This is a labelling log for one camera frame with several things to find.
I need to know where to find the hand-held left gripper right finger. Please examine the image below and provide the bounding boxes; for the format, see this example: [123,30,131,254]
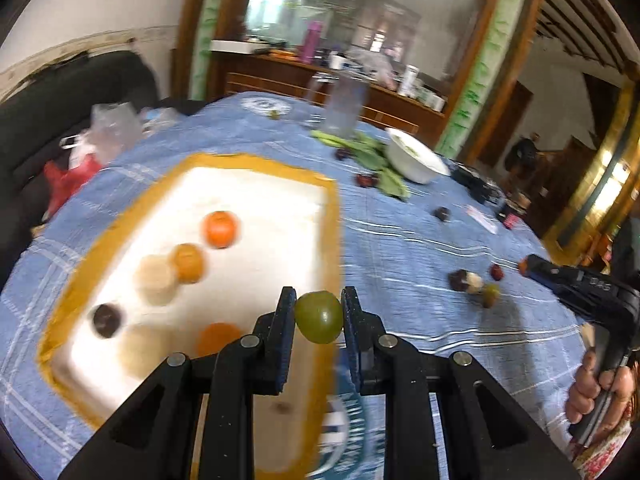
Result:
[341,286,581,480]

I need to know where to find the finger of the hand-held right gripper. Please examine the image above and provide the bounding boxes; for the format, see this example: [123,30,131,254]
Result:
[520,254,576,293]

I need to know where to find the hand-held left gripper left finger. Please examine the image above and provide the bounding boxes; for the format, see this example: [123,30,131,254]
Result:
[57,286,297,480]

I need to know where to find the green round fruit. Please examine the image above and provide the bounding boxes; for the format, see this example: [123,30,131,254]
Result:
[293,290,345,345]

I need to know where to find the small orange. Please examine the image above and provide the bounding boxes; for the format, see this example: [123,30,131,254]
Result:
[196,322,246,358]

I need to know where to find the small orange kumquat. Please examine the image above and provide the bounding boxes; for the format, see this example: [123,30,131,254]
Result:
[170,243,207,284]

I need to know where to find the large orange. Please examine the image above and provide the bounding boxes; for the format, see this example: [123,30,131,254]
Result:
[201,210,242,250]

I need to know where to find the yellowish sugarcane chunk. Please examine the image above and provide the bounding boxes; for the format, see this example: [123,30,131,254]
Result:
[136,254,178,307]

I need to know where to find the yellow-rimmed white tray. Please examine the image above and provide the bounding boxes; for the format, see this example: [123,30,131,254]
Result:
[37,152,343,476]

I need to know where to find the small dark plum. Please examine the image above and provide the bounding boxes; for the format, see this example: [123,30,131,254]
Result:
[92,302,123,338]

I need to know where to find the person's right hand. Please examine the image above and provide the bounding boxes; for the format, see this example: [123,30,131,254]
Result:
[565,350,640,431]

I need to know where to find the red and black cylinder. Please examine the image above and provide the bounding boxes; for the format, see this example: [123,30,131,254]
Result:
[502,200,523,231]

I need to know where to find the white printed card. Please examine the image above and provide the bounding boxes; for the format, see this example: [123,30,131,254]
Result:
[465,204,501,235]

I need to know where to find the blue plaid tablecloth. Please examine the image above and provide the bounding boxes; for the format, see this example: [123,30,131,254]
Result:
[0,91,601,480]

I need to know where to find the black electric device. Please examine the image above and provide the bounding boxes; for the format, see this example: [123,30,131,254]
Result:
[450,165,501,206]

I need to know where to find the golden pillar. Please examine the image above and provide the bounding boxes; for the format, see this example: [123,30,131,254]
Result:
[542,75,640,251]

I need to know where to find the black jacket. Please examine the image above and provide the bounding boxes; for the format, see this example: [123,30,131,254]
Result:
[504,132,543,181]

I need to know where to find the brown wooden door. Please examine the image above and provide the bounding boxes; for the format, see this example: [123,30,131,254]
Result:
[480,80,533,171]

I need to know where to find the person's floral clothing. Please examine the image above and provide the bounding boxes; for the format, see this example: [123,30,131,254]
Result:
[570,410,640,480]

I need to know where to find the white bowl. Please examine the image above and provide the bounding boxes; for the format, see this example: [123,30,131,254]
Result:
[385,127,452,185]

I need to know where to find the green vegetable leaves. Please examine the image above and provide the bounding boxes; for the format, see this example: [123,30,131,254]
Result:
[311,130,411,201]

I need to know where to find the white cups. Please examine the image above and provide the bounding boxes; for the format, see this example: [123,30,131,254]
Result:
[420,87,447,113]

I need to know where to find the clear plastic bottle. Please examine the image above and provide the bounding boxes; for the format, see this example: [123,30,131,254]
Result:
[305,72,371,138]

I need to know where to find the wooden counter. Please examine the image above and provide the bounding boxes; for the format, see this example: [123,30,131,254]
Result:
[210,50,446,133]

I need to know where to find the red plastic bag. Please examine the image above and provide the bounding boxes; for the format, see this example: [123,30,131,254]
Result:
[42,155,101,216]

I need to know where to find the crumpled clear plastic bag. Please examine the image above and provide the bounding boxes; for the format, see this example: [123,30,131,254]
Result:
[60,102,146,168]

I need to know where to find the purple bottle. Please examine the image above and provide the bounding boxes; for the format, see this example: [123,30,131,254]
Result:
[300,21,323,64]

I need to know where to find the flat white box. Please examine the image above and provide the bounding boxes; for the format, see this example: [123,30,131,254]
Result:
[210,39,268,55]

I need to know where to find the black sofa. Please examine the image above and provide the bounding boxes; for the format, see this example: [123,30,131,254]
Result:
[0,50,206,281]

